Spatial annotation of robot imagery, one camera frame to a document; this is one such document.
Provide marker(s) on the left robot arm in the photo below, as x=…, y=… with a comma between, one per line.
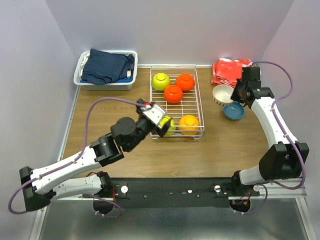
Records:
x=55, y=181

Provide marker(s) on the yellow orange bowl front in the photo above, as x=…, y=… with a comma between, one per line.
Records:
x=189, y=125

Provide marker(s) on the blue bowl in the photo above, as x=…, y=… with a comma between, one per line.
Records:
x=234, y=111

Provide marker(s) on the white black striped bowl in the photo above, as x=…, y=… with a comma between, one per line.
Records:
x=222, y=95

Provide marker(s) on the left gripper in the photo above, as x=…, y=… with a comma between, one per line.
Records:
x=163, y=130

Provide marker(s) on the dark blue jeans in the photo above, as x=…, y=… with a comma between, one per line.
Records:
x=104, y=68

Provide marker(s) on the lime green bowl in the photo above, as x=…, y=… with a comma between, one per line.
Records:
x=160, y=81
x=171, y=129

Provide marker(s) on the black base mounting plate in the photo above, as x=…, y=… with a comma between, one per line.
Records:
x=176, y=192

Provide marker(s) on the blue cloth in basket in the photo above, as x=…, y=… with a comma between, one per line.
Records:
x=124, y=80

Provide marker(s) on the white wire dish rack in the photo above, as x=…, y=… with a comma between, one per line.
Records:
x=191, y=102

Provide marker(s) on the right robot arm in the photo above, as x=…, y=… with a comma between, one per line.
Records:
x=286, y=156

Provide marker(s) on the white plastic laundry basket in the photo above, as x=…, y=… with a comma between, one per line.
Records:
x=110, y=86

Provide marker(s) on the red white folded towel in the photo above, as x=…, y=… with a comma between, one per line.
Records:
x=227, y=71

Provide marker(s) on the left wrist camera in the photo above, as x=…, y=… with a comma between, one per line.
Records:
x=151, y=111

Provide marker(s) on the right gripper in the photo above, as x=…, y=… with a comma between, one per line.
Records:
x=234, y=96

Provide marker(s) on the aluminium frame rail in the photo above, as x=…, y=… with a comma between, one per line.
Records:
x=277, y=192

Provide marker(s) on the lime green bowl front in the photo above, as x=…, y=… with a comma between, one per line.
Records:
x=171, y=129

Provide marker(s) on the white cloth in basket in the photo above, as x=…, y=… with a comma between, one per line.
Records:
x=83, y=63

